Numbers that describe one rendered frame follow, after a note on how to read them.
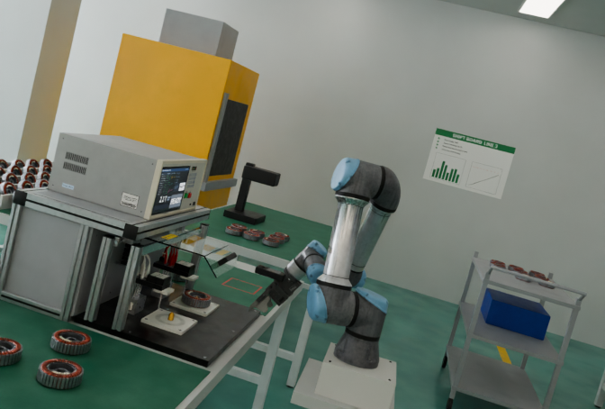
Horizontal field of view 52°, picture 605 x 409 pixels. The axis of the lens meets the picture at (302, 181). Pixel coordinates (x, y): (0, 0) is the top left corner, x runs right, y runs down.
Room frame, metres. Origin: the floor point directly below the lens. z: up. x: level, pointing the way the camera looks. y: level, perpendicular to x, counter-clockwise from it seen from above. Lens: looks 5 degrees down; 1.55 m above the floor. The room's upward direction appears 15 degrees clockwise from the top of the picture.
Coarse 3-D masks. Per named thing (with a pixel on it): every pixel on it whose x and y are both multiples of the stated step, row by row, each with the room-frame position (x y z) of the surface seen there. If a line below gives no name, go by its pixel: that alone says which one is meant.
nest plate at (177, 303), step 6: (174, 300) 2.32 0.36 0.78; (180, 300) 2.34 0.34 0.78; (174, 306) 2.29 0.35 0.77; (180, 306) 2.28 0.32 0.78; (186, 306) 2.29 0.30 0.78; (192, 306) 2.30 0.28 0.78; (210, 306) 2.36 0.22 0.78; (216, 306) 2.38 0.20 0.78; (192, 312) 2.27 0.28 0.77; (198, 312) 2.27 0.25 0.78; (204, 312) 2.28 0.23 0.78; (210, 312) 2.31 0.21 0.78
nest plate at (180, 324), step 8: (160, 312) 2.16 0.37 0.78; (168, 312) 2.18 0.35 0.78; (144, 320) 2.05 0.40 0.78; (152, 320) 2.06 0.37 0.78; (160, 320) 2.08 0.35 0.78; (168, 320) 2.10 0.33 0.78; (176, 320) 2.12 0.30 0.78; (184, 320) 2.14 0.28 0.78; (192, 320) 2.16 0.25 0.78; (160, 328) 2.04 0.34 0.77; (168, 328) 2.03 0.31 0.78; (176, 328) 2.05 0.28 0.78; (184, 328) 2.07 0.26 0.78
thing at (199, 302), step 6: (186, 294) 2.32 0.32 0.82; (192, 294) 2.37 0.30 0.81; (198, 294) 2.38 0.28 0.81; (204, 294) 2.38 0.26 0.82; (186, 300) 2.30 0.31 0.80; (192, 300) 2.30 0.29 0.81; (198, 300) 2.30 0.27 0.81; (204, 300) 2.32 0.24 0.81; (210, 300) 2.34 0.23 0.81; (198, 306) 2.30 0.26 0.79; (204, 306) 2.31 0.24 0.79
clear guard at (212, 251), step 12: (156, 240) 2.02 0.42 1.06; (168, 240) 2.06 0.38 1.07; (180, 240) 2.11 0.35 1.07; (192, 240) 2.15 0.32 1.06; (204, 240) 2.20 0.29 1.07; (192, 252) 1.99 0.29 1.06; (204, 252) 2.02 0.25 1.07; (216, 252) 2.08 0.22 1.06; (228, 252) 2.18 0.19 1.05; (216, 264) 2.03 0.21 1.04; (228, 264) 2.12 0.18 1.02; (216, 276) 1.97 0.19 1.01
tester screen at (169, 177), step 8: (176, 168) 2.19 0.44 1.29; (184, 168) 2.26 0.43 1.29; (168, 176) 2.13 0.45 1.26; (176, 176) 2.20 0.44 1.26; (184, 176) 2.27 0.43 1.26; (160, 184) 2.08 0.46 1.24; (168, 184) 2.15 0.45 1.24; (160, 192) 2.10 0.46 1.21; (168, 192) 2.17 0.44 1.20; (176, 192) 2.24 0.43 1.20; (168, 200) 2.18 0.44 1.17; (168, 208) 2.20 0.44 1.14
